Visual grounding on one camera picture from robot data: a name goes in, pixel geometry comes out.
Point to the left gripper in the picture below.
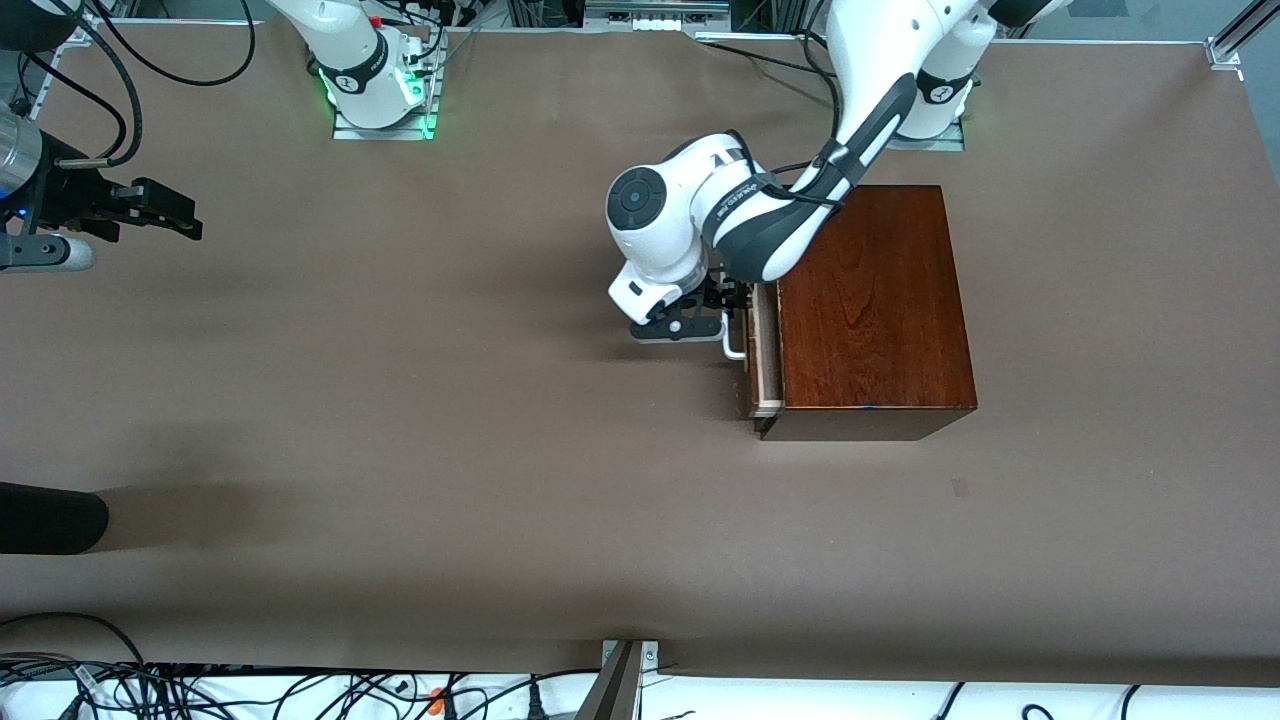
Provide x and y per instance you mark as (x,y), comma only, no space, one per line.
(722,296)

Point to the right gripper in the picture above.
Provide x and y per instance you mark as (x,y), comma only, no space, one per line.
(72,196)

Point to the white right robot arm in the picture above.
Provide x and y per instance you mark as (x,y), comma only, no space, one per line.
(350,50)

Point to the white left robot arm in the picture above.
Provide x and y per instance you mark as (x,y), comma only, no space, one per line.
(660,220)

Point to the dark brown wooden cabinet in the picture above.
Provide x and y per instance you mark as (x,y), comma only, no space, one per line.
(870,300)

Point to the grey power strip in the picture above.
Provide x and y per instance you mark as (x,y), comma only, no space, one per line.
(655,12)

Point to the black rounded cylinder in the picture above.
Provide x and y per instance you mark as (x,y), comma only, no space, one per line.
(50,518)

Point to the orange plug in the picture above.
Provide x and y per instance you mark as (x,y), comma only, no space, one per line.
(437,700)

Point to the aluminium frame side rail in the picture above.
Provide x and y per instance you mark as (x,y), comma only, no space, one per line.
(45,85)

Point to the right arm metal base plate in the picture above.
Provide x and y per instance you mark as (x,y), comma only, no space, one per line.
(385,132)

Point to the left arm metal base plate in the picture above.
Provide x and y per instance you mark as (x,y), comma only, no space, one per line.
(945,144)

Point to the aluminium bracket post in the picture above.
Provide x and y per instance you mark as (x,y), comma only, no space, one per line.
(620,680)

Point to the aluminium frame corner profile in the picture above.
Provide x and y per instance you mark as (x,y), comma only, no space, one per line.
(1235,40)

